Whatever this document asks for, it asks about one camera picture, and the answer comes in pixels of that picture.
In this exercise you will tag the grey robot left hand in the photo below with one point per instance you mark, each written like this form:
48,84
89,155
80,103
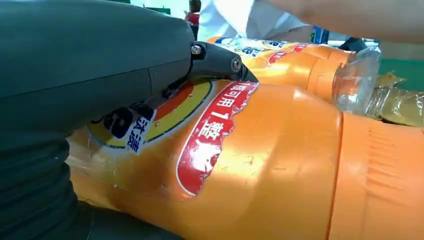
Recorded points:
82,56

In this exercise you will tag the orange drink bottle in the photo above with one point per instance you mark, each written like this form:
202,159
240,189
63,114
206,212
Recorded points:
271,172
298,66

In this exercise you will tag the person in background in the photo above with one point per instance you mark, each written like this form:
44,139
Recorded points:
193,18

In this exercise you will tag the yellow plastic sheet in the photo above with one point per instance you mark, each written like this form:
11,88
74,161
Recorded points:
400,102

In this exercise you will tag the green table mat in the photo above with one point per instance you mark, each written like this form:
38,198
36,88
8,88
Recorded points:
407,69

